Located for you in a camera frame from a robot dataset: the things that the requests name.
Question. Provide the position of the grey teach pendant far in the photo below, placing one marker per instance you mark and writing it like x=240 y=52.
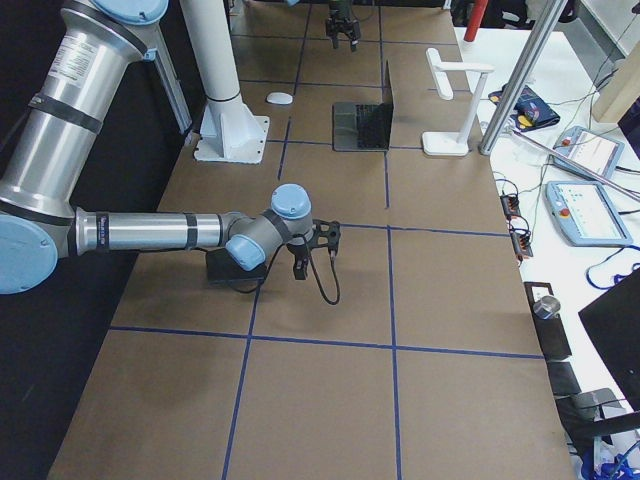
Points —
x=589 y=150

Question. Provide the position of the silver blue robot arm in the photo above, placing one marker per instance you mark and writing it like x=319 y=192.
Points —
x=66 y=192

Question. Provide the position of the dark blue pouch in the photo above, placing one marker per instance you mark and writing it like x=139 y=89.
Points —
x=531 y=112

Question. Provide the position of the grey laptop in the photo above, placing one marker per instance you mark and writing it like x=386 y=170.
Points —
x=364 y=127

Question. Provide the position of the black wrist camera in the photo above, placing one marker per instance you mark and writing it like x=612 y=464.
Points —
x=301 y=255

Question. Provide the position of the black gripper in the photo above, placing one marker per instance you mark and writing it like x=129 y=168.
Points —
x=341 y=20
x=298 y=251

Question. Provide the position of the red cylinder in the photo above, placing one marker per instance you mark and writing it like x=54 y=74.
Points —
x=475 y=20

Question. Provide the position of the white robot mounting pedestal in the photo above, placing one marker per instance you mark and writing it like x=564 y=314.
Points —
x=229 y=131

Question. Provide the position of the silver metal cup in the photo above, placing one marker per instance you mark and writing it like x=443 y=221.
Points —
x=546 y=307

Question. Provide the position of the black mouse pad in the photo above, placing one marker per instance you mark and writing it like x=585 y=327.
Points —
x=221 y=268

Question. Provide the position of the grey teach pendant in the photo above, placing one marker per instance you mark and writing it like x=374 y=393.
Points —
x=584 y=214
x=589 y=150

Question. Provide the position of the aluminium frame post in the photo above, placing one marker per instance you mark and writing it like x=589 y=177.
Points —
x=531 y=52

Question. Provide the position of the grey teach pendant near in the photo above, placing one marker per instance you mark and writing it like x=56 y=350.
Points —
x=584 y=214

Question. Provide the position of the black monitor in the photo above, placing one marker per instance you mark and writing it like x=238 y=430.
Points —
x=612 y=324

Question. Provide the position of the white desk lamp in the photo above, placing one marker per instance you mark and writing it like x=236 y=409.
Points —
x=452 y=139

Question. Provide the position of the white computer mouse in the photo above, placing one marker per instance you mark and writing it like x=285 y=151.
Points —
x=279 y=98

